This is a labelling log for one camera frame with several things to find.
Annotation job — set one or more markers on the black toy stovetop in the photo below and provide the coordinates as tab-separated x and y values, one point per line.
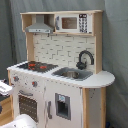
37	66

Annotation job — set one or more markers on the white oven door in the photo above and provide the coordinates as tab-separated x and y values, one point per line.
30	102

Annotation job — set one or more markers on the white cabinet door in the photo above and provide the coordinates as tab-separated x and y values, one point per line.
63	106

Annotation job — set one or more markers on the black toy faucet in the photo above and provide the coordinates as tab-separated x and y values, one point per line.
82	65

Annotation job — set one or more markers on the grey range hood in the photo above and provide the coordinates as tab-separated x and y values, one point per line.
40	24

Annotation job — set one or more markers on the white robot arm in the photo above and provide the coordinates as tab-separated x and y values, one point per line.
21	121

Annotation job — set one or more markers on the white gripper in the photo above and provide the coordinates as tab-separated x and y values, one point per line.
5	89

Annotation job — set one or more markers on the toy microwave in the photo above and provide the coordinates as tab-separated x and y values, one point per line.
73	23

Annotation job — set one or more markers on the right red stove knob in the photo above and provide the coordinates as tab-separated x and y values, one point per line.
34	83

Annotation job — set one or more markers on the grey toy sink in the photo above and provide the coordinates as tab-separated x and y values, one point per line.
73	74

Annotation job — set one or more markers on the left red stove knob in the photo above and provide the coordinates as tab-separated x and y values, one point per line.
15	78

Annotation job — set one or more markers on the grey backdrop curtain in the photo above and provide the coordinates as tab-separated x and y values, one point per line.
115	43

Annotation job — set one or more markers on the wooden toy kitchen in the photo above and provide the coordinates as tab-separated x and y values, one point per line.
62	49

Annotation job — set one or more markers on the red stove knob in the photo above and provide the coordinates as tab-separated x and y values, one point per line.
34	83
15	78

